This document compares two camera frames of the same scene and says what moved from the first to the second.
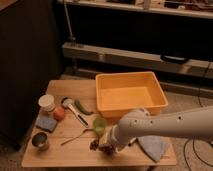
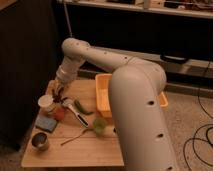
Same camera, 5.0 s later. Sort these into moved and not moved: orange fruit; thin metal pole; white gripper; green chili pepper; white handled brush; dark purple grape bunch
Moved: dark purple grape bunch; white gripper
Not moved: white handled brush; green chili pepper; orange fruit; thin metal pole
